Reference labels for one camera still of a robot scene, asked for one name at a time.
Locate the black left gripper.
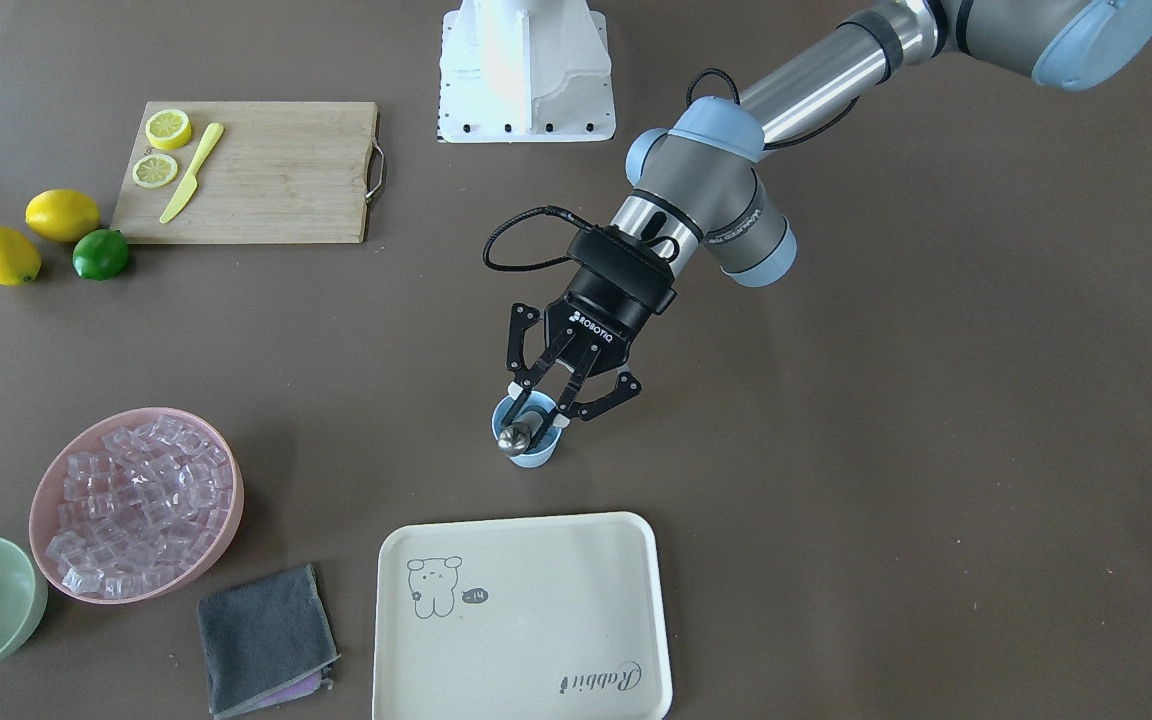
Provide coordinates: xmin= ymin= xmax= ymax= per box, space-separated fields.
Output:
xmin=506 ymin=228 xmax=676 ymax=425

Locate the steel muddler with black tip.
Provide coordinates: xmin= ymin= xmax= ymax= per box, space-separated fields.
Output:
xmin=495 ymin=404 xmax=550 ymax=457

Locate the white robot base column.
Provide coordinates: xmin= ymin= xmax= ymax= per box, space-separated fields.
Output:
xmin=435 ymin=1 xmax=617 ymax=143

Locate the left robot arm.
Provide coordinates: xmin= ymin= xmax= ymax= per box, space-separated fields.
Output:
xmin=498 ymin=1 xmax=1152 ymax=448

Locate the light blue plastic cup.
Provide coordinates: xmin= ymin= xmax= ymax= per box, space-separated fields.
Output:
xmin=492 ymin=391 xmax=567 ymax=468

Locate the pink bowl of ice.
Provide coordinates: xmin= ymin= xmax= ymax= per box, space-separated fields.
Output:
xmin=29 ymin=407 xmax=244 ymax=605

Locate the cream rabbit tray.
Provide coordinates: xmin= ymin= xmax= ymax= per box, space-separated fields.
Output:
xmin=372 ymin=511 xmax=673 ymax=719

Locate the wooden cutting board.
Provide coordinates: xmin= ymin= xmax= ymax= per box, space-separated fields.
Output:
xmin=108 ymin=100 xmax=379 ymax=245

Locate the grey folded cloth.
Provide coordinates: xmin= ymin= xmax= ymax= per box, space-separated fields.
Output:
xmin=197 ymin=564 xmax=340 ymax=719

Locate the yellow plastic knife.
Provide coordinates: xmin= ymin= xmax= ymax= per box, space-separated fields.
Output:
xmin=157 ymin=122 xmax=225 ymax=223

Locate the lemon half slice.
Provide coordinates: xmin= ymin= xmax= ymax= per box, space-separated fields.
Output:
xmin=143 ymin=108 xmax=194 ymax=151

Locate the green lime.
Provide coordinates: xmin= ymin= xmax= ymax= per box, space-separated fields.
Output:
xmin=70 ymin=229 xmax=131 ymax=281

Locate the yellow lemon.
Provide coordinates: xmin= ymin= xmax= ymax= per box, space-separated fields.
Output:
xmin=0 ymin=225 xmax=41 ymax=286
xmin=26 ymin=188 xmax=101 ymax=243

